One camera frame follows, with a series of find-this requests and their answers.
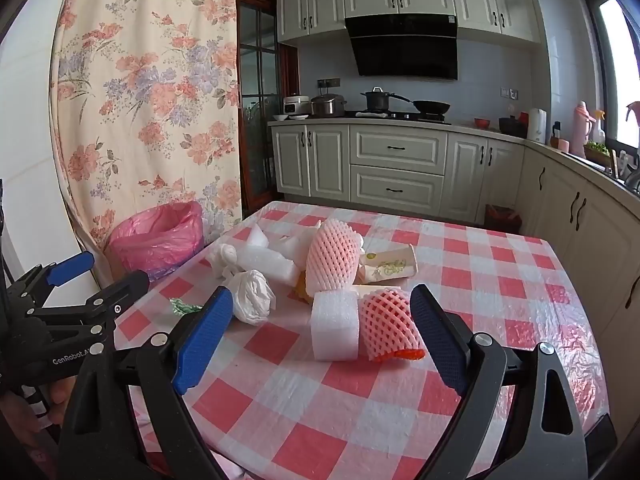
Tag black wok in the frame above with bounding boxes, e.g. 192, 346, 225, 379
392, 94, 451, 116

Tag black gas stove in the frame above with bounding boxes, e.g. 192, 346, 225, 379
345, 109, 447, 123

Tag white lower kitchen cabinets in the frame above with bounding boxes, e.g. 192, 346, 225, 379
270, 121, 640, 351

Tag white tissue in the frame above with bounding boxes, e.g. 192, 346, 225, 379
227, 269, 277, 325
212, 242, 240, 273

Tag white foam block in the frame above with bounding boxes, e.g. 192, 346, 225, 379
311, 290, 362, 362

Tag basket of green plants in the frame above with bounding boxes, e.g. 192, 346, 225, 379
584, 141, 612, 168

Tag brown glass door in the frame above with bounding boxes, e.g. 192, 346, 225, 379
235, 0, 301, 221

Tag white electric kettle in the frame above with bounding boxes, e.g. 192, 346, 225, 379
527, 108, 547, 144

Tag pink thermos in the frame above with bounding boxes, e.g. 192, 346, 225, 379
571, 101, 591, 158

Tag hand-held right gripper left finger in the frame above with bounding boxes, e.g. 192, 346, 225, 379
59, 286, 236, 480

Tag small red floor bin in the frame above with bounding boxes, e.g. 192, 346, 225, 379
484, 204, 522, 235

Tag beige paper packet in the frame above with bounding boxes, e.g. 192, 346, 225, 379
357, 244, 418, 285

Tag kitchen window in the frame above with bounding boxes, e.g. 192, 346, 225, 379
582, 0, 640, 161

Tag rolled white tissue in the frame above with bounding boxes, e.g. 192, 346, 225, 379
212, 242, 240, 273

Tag large pink foam fruit net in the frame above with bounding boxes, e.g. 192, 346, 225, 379
306, 219, 365, 295

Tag person's left hand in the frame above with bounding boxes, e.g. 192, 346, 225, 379
0, 376, 78, 441

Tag green wrapper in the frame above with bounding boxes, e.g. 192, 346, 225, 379
169, 297, 201, 317

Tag small pink foam fruit net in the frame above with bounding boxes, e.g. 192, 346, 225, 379
360, 287, 426, 361

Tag black pot with lid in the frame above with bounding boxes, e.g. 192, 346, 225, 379
361, 86, 411, 113

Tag floral curtain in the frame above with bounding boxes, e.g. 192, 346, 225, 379
49, 0, 245, 281

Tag black clay pot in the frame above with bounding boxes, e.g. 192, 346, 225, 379
498, 116, 528, 138

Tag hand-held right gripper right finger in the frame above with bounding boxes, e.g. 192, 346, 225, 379
409, 284, 590, 480

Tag black range hood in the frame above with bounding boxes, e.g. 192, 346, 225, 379
344, 14, 460, 82

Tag white rice cooker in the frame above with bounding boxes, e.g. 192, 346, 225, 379
282, 95, 312, 116

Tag steel pressure cooker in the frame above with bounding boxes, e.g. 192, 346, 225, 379
310, 92, 347, 117

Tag white paper bag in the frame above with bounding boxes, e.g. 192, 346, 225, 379
247, 219, 323, 261

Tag bin with pink bag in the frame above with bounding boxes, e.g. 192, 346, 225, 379
107, 201, 206, 283

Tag pink checked tablecloth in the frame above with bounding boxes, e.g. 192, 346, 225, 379
112, 201, 613, 480

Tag folded white foam sheet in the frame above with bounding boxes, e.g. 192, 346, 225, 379
234, 245, 302, 282

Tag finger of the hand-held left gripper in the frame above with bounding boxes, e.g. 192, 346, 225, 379
27, 269, 151, 333
10, 251, 96, 311

